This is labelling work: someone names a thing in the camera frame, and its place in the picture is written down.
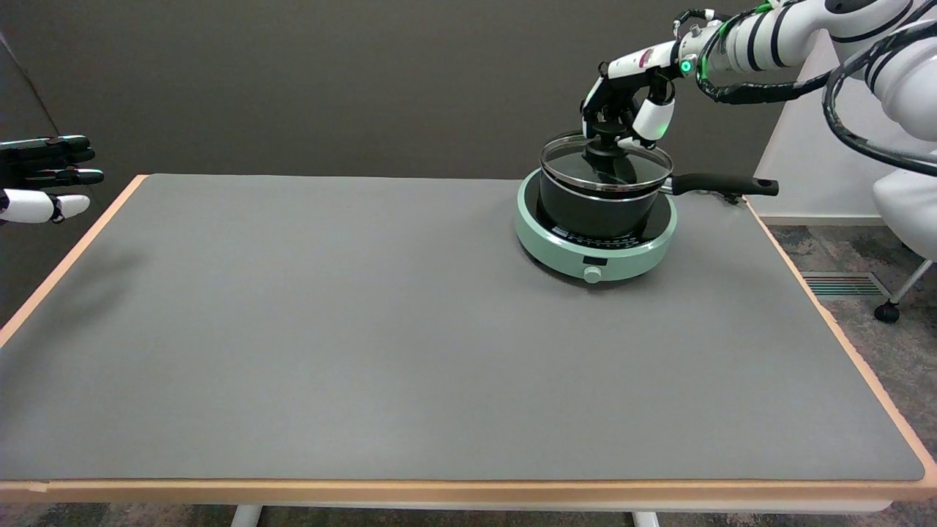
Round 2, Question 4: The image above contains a wheeled metal stand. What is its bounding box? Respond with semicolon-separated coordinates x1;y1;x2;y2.
874;258;937;325

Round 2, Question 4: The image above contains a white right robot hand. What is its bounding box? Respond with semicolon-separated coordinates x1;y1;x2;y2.
581;40;693;151

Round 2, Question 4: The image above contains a floor vent grille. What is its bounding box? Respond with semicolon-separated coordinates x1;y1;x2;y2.
801;272;891;302

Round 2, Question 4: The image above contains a black pot with handle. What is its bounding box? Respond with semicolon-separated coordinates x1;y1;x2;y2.
538;165;780;239

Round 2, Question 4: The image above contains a glass pot lid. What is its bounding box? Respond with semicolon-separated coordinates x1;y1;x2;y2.
540;130;673;203

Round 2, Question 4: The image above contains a green robot cable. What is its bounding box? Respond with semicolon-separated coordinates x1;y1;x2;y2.
695;4;777;81

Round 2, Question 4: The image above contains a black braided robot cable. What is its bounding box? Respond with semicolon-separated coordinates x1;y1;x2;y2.
673;7;937;177

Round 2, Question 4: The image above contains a grey table mat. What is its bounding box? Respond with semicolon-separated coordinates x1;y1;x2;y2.
0;174;927;482

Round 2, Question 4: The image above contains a mint green induction cooker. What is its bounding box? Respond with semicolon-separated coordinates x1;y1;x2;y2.
515;168;679;285

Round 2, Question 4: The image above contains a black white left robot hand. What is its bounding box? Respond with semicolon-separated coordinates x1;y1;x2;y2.
0;135;105;225

